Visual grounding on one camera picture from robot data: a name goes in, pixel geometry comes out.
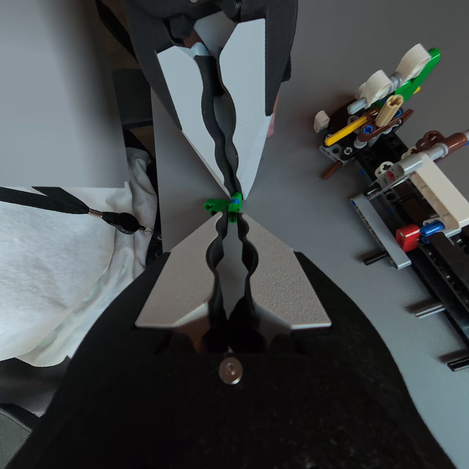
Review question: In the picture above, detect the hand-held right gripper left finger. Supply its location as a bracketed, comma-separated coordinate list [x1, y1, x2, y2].
[135, 213, 225, 354]

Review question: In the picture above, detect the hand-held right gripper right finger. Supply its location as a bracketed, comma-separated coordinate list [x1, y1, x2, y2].
[236, 213, 333, 349]

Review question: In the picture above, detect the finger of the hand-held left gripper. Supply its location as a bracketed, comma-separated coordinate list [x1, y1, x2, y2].
[156, 41, 237, 198]
[218, 16, 277, 201]

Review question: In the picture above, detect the green lego piece blue pin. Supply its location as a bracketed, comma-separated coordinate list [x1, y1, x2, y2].
[228, 192, 243, 224]

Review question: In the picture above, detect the grey lego beam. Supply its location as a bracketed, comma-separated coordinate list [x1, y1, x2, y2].
[407, 300, 447, 319]

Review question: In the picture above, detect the lego technic model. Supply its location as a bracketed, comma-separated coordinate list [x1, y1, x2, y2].
[313, 43, 469, 347]

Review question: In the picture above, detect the black lego beam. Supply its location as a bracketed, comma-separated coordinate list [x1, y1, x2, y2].
[439, 350, 469, 371]

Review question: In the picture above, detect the white shirt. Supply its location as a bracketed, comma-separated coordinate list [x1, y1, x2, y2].
[0, 147, 162, 367]

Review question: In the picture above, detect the grey green cloth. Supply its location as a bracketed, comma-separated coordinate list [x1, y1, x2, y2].
[0, 403, 39, 469]

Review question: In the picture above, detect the black lanyard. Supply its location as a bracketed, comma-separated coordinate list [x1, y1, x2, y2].
[0, 186, 154, 235]

